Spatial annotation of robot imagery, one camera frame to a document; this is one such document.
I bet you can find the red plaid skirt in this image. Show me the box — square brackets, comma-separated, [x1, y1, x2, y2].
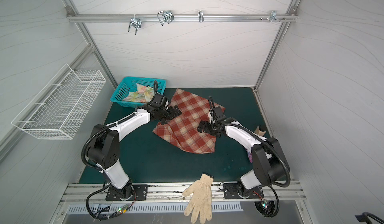
[153, 89, 217, 154]

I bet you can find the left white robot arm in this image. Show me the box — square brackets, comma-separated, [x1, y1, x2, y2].
[81, 80, 182, 190]

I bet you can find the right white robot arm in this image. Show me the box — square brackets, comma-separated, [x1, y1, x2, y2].
[197, 96, 291, 190]

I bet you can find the green table mat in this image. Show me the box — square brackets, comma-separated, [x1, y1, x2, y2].
[120, 88, 265, 183]

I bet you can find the floral folded skirt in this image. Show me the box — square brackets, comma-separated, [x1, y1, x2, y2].
[123, 84, 155, 104]

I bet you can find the teal plastic basket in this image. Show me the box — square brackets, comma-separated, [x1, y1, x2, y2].
[111, 77, 167, 108]

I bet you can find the purple snack packet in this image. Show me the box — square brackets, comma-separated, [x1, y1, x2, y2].
[247, 152, 253, 163]

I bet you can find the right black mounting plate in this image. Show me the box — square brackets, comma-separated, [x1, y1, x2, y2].
[219, 182, 264, 200]

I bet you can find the black mounting plate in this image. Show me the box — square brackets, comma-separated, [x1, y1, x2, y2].
[219, 182, 264, 200]
[106, 185, 149, 202]

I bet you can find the beige knitted glove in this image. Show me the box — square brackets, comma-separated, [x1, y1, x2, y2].
[182, 173, 214, 224]

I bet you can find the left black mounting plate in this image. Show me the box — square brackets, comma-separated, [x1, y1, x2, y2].
[106, 185, 149, 202]

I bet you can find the metal U-bolt hook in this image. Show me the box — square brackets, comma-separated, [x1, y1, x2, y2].
[128, 15, 142, 35]

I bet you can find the metal double hook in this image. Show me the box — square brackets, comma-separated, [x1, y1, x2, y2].
[157, 10, 175, 26]

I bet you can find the white ventilation grille strip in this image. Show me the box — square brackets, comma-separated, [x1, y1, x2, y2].
[67, 202, 244, 215]

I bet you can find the small metal clip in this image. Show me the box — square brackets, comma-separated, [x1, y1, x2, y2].
[198, 11, 204, 23]

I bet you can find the right base cable bundle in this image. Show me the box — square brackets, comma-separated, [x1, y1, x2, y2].
[254, 184, 280, 218]

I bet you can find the base cable bundle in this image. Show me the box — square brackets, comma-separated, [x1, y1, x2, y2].
[254, 184, 280, 218]
[85, 183, 137, 221]

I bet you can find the white wire wall basket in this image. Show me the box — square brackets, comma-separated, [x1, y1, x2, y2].
[11, 64, 106, 140]

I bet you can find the left base cable bundle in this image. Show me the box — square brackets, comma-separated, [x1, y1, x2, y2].
[85, 183, 137, 221]

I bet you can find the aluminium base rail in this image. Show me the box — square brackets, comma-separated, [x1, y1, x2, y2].
[60, 181, 307, 204]

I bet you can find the metal bracket with screws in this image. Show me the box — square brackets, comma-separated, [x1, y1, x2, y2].
[260, 11, 287, 23]

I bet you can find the horizontal aluminium rail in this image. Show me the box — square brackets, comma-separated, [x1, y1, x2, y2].
[67, 13, 299, 23]

